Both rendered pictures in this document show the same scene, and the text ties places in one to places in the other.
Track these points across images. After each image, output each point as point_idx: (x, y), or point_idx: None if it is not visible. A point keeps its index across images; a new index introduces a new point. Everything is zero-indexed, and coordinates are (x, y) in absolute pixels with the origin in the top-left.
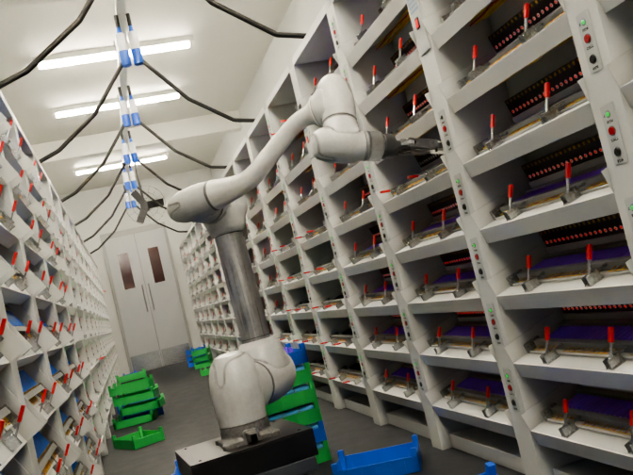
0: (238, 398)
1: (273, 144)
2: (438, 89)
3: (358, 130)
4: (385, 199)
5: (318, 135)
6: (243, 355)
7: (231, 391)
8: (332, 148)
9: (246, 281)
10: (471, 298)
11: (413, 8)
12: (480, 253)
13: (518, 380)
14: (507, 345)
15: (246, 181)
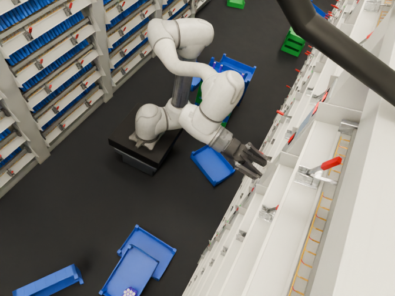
0: (139, 130)
1: (185, 70)
2: (263, 179)
3: (208, 134)
4: (299, 100)
5: (181, 116)
6: (151, 118)
7: (137, 126)
8: (184, 128)
9: (180, 83)
10: (230, 214)
11: (301, 126)
12: (224, 228)
13: (207, 252)
14: (209, 246)
15: (168, 69)
